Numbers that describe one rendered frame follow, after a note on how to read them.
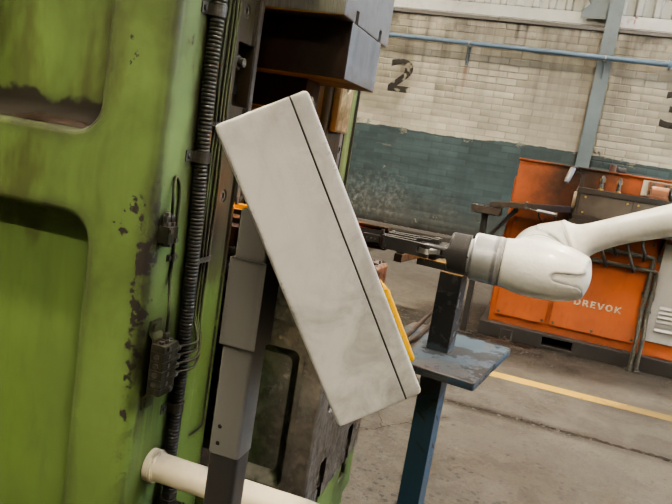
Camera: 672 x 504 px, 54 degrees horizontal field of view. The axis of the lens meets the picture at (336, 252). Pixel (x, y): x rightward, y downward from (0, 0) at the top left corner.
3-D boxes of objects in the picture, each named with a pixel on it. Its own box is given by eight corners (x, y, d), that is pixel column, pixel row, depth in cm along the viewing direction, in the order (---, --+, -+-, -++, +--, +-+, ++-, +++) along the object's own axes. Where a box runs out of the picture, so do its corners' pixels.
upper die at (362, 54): (373, 92, 133) (381, 44, 131) (344, 79, 114) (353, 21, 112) (188, 67, 144) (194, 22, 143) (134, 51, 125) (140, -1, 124)
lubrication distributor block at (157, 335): (179, 404, 103) (190, 319, 100) (157, 418, 97) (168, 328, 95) (160, 398, 104) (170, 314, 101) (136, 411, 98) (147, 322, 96)
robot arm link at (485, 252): (498, 282, 126) (467, 275, 128) (507, 235, 125) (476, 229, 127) (494, 289, 118) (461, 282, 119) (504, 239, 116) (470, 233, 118)
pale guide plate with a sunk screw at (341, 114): (347, 134, 162) (358, 62, 159) (336, 131, 154) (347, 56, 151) (339, 132, 163) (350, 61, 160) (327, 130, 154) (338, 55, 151)
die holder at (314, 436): (356, 444, 158) (388, 262, 151) (300, 524, 122) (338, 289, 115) (153, 385, 173) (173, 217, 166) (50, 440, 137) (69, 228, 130)
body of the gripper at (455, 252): (463, 278, 120) (413, 268, 122) (469, 272, 128) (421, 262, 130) (471, 237, 118) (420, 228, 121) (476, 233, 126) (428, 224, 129)
